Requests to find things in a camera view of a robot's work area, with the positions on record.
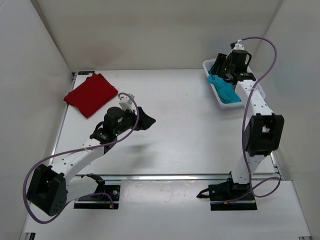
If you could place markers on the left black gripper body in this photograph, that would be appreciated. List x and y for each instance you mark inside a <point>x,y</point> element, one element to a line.
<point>128,120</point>

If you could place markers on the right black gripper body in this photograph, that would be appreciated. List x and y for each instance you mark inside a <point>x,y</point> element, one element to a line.
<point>224,68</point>

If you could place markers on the blue t shirt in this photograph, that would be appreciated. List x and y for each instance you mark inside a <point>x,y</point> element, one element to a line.
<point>224,90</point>

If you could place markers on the red t shirt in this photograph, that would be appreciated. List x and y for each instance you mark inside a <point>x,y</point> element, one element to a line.
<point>91,95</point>

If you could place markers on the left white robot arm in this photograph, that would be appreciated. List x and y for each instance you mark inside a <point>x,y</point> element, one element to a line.
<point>52,186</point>

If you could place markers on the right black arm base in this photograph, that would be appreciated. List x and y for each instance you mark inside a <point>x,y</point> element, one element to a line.
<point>229,196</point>

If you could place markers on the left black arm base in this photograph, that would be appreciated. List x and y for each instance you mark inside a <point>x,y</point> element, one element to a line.
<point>105,197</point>

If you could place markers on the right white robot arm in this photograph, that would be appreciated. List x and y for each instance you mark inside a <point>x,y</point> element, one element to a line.
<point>263,128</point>

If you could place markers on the white plastic basket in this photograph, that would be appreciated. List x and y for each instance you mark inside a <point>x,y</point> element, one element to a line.
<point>207,65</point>

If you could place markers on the black table label sticker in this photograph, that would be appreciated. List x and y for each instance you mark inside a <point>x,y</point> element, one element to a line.
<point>83,73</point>

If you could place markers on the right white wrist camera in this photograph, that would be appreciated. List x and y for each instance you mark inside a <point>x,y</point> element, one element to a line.
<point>237,45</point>

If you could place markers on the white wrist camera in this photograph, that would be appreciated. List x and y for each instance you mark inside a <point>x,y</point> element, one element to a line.
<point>237,45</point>
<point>126,102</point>

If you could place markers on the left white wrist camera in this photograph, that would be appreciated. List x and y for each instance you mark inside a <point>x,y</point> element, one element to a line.
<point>126,102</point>

